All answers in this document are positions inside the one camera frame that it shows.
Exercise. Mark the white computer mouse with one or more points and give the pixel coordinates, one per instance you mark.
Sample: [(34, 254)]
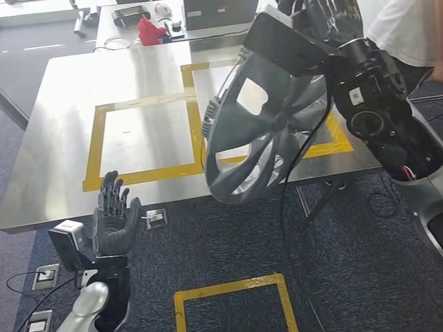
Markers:
[(163, 9)]

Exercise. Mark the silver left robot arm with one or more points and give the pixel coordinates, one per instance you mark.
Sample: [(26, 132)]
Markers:
[(91, 298)]

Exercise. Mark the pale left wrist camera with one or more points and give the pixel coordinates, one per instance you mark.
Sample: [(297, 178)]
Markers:
[(71, 227)]

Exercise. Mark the yellow floor tape square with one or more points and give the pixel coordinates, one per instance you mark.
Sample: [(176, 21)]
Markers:
[(225, 287)]

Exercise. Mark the steel workbench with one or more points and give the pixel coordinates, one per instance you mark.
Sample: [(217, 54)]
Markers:
[(52, 137)]

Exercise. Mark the black left camera bracket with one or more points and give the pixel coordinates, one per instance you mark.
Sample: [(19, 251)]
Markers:
[(64, 249)]

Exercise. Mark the white table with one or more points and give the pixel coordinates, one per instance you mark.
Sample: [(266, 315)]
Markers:
[(35, 11)]

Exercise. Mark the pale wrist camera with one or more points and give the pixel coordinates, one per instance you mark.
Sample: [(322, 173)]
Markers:
[(71, 227), (277, 10)]

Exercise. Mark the black label printer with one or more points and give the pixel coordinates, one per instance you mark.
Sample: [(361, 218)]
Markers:
[(131, 16)]

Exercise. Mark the red cloth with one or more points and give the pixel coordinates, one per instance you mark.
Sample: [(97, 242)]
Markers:
[(150, 33)]

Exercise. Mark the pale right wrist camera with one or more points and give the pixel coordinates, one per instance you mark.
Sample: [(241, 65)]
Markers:
[(277, 10)]

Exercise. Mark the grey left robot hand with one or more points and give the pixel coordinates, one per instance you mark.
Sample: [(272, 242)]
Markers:
[(114, 233)]

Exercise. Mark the silver plastic wheel cover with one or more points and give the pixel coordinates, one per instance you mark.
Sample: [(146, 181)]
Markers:
[(235, 128)]

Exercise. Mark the white desk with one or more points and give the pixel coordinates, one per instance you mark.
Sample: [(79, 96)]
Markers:
[(103, 23)]

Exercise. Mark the black right camera bracket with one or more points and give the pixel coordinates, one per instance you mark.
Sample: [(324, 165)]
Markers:
[(277, 46)]

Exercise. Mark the metal floor socket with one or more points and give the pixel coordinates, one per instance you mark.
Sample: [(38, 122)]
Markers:
[(45, 277), (156, 219), (38, 323)]

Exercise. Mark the black camera bracket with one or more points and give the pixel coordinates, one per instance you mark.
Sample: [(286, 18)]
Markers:
[(64, 249), (277, 46)]

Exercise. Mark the person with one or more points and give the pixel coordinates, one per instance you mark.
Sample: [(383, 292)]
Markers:
[(398, 27)]

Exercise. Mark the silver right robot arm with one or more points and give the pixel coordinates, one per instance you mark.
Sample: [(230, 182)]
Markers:
[(380, 128)]

